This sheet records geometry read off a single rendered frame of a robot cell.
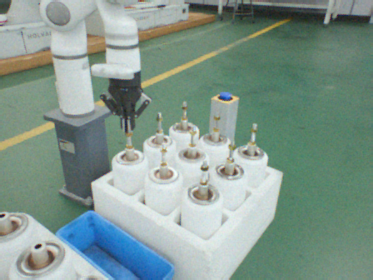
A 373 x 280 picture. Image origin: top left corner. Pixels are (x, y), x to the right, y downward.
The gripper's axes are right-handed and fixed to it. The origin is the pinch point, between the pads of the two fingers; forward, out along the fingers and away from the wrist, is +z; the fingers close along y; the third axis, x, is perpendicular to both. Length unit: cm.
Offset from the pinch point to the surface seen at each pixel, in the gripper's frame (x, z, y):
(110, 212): 6.9, 23.8, 3.5
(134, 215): 10.9, 19.3, -5.1
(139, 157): -0.6, 9.7, -2.4
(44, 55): -143, 28, 125
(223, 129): -31.0, 13.6, -21.8
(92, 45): -189, 28, 110
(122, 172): 4.7, 11.4, 0.1
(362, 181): -45, 35, -74
